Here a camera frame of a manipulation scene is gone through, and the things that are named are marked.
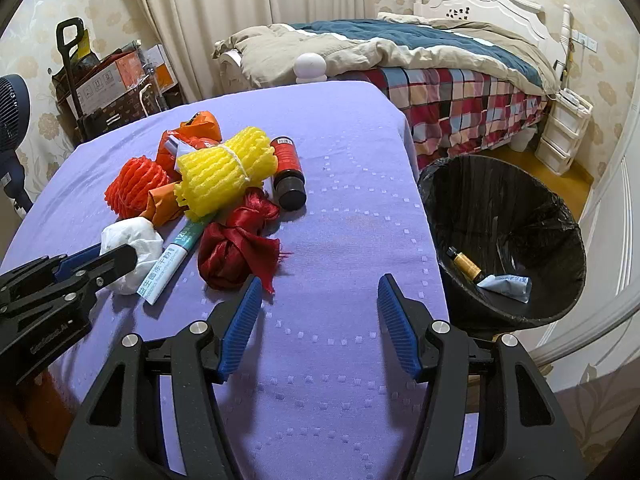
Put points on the pale blue crumpled packet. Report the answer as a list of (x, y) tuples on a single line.
[(505, 286)]

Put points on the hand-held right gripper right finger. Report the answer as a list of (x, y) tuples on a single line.
[(397, 325)]

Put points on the white bed with blankets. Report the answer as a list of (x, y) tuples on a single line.
[(500, 5)]

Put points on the orange foam fruit net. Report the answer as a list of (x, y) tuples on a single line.
[(135, 187)]

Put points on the dark blue fan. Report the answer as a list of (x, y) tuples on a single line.
[(12, 110)]

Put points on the beige and blue quilt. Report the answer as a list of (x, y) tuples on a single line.
[(400, 40)]

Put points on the yellow foam fruit net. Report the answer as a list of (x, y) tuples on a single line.
[(225, 170)]

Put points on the white door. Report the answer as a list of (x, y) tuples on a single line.
[(620, 240)]

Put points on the orange and white cardboard box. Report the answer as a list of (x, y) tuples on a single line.
[(100, 85)]

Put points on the plaid bed sheet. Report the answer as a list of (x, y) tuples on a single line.
[(450, 105)]

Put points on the orange printed plastic bag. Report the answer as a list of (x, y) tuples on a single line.
[(202, 127)]

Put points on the dark red ribbon cloth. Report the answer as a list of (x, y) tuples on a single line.
[(230, 250)]

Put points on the bin with black liner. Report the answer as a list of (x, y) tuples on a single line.
[(500, 200)]

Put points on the small amber bottle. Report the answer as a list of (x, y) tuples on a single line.
[(465, 262)]

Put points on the white paper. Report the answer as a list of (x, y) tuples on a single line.
[(135, 235)]

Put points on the white plastic drawer unit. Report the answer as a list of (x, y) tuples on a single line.
[(562, 130)]

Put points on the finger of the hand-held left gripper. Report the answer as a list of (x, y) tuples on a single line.
[(117, 262), (75, 262)]

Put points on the wall socket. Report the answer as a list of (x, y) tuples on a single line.
[(585, 40)]

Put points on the red cylinder can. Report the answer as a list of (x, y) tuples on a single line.
[(287, 160)]

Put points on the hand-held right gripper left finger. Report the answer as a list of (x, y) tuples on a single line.
[(242, 325)]

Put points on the white round lamp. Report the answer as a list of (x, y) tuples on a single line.
[(309, 66)]

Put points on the cream curtain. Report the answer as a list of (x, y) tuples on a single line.
[(225, 0)]

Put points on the purple tablecloth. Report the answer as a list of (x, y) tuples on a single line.
[(340, 200)]

